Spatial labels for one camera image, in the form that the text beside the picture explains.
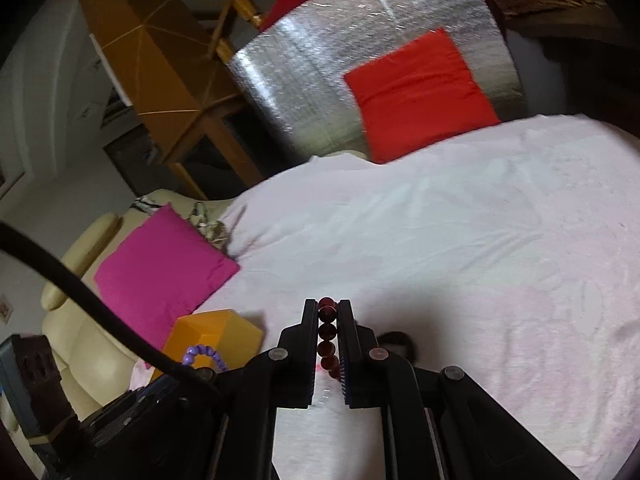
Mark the red cushion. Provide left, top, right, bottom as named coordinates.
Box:
left=343, top=27, right=502, bottom=165

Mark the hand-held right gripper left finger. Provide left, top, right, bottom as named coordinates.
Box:
left=197, top=299, right=321, bottom=480

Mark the cream leather sofa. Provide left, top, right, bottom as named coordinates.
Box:
left=39, top=187, right=247, bottom=433

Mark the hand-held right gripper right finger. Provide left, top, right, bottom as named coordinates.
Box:
left=338, top=299, right=577, bottom=480

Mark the silver foil mat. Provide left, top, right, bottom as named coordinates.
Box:
left=225, top=0, right=529, bottom=164

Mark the wooden chair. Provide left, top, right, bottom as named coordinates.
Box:
left=209, top=0, right=292, bottom=60

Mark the orange box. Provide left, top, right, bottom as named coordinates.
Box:
left=151, top=308, right=266, bottom=382

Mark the pink cloth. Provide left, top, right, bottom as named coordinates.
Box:
left=129, top=359, right=167, bottom=392

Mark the black cable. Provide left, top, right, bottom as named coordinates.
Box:
left=0, top=221, right=217, bottom=390

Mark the dark red bead bracelet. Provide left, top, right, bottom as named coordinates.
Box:
left=318, top=297, right=419, bottom=382

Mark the patterned grey cloth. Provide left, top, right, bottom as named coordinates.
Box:
left=187, top=202, right=237, bottom=257

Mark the white blanket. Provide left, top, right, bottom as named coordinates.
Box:
left=199, top=112, right=640, bottom=480

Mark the magenta cushion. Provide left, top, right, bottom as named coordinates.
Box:
left=93, top=204, right=241, bottom=357

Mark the purple bead bracelet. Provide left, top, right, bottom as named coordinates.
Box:
left=182, top=343, right=229, bottom=374

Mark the wooden table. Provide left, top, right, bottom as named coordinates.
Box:
left=74, top=0, right=267, bottom=202

